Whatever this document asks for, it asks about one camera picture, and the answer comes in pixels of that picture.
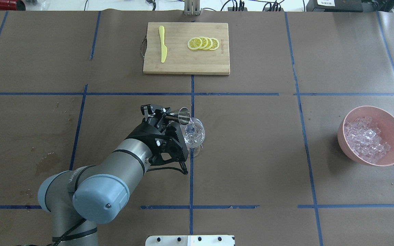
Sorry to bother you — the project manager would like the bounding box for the steel cocktail jigger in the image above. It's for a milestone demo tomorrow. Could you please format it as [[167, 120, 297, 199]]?
[[165, 107, 191, 126]]

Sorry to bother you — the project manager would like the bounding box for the pink bowl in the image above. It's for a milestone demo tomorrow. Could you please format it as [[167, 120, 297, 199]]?
[[337, 105, 394, 167]]

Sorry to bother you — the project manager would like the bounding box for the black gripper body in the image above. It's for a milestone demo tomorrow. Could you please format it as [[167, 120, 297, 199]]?
[[127, 117, 189, 168]]

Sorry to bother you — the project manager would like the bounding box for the clear wine glass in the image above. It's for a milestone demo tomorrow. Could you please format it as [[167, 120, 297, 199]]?
[[180, 117, 206, 158]]

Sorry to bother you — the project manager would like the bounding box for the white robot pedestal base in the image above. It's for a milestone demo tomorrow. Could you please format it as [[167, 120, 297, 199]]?
[[145, 235, 236, 246]]

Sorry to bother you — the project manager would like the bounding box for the yellow plastic knife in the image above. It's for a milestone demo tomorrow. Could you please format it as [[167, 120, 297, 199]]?
[[158, 26, 168, 63]]

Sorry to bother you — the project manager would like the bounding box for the red cylinder can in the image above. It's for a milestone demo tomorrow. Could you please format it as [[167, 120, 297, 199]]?
[[0, 0, 26, 11]]

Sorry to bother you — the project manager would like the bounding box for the clear ice cubes pile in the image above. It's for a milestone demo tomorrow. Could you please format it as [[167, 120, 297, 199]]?
[[343, 115, 391, 164]]

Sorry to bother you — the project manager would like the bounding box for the bamboo cutting board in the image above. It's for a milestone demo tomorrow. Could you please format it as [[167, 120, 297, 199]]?
[[143, 22, 231, 75]]

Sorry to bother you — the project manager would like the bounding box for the black box device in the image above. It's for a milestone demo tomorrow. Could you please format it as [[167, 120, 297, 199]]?
[[305, 0, 363, 13]]

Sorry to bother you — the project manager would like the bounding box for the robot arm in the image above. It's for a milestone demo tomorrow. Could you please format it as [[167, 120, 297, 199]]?
[[37, 104, 191, 246]]

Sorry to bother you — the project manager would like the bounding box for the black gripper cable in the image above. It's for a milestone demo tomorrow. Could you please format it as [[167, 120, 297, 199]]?
[[146, 161, 189, 175]]

